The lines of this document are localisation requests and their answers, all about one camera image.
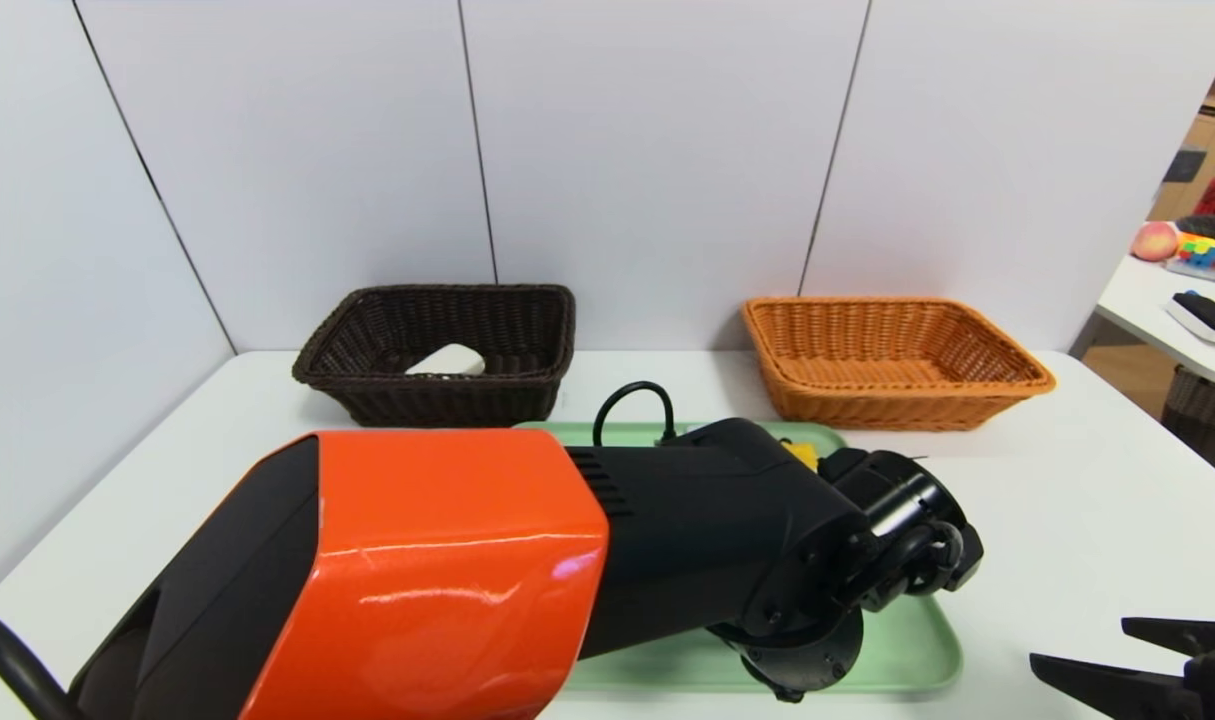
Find white soap bar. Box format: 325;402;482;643
405;344;486;378

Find orange wicker basket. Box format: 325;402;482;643
742;296;1058;432

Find dark brown wicker basket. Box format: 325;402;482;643
292;284;576;429

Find light green plastic tray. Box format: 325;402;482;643
515;420;965;694

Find grey woven bin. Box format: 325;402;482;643
1160;365;1215;471

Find white side table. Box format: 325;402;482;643
1097;255;1215;391

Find grey flat tray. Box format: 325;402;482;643
1165;256;1215;292

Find toy peach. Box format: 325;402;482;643
1132;221;1181;263

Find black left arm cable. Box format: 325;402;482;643
592;380;680;448

